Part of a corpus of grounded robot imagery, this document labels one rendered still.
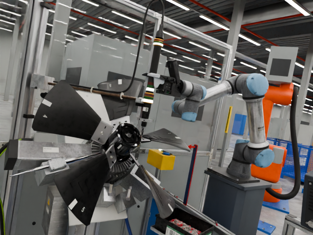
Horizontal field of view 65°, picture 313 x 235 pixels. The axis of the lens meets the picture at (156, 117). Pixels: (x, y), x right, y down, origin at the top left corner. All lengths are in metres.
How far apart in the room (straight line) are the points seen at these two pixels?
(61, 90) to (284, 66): 4.35
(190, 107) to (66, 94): 0.59
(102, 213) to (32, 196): 0.74
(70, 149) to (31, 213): 0.85
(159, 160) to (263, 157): 0.60
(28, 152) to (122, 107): 0.43
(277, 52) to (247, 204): 3.76
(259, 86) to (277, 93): 3.58
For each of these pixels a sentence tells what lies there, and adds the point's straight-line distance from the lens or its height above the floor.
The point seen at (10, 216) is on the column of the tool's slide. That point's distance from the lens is 1.69.
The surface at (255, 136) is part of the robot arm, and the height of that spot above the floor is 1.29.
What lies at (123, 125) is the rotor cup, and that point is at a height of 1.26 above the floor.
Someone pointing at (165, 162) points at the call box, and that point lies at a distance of 1.52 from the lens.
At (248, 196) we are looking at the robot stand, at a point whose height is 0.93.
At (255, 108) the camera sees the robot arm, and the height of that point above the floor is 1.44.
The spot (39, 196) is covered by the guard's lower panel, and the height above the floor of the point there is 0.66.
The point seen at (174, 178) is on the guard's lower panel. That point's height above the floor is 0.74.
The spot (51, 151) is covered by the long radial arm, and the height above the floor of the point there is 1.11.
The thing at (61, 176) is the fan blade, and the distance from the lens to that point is 0.86.
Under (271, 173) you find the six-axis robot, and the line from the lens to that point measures 4.86.
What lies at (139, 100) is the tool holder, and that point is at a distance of 1.11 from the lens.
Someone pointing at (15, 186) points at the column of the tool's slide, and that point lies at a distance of 1.62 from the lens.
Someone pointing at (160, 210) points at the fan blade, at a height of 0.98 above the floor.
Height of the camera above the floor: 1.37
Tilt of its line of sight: 3 degrees down
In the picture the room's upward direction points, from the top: 10 degrees clockwise
